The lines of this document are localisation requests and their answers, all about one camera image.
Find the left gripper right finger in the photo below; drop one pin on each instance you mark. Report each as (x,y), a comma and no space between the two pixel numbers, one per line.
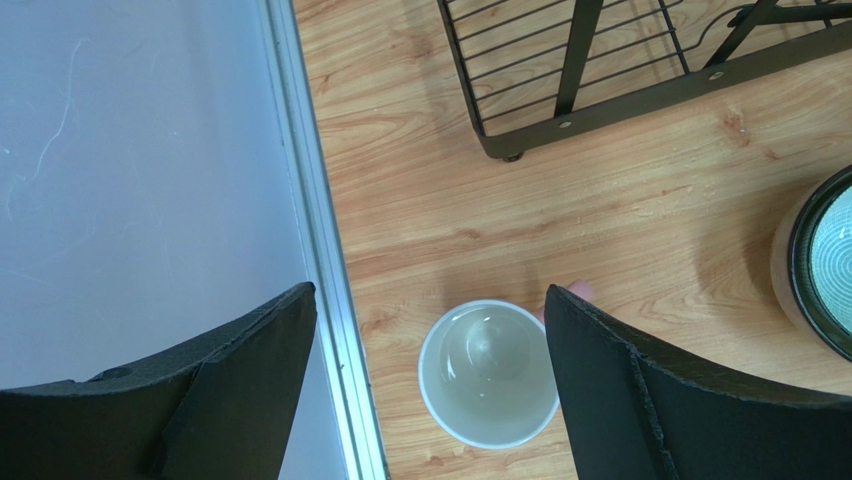
(637,407)

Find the beige brown bowl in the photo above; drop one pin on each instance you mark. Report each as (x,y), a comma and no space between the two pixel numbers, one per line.
(790,265)

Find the pink mug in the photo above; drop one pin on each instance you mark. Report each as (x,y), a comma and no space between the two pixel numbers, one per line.
(485,374)

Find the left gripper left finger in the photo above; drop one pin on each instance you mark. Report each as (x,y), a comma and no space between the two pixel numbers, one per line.
(218,406)

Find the light green bowl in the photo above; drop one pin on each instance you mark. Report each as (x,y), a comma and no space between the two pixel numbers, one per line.
(831,259)

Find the black wire dish rack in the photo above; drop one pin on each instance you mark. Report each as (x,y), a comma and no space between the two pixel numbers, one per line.
(536,72)

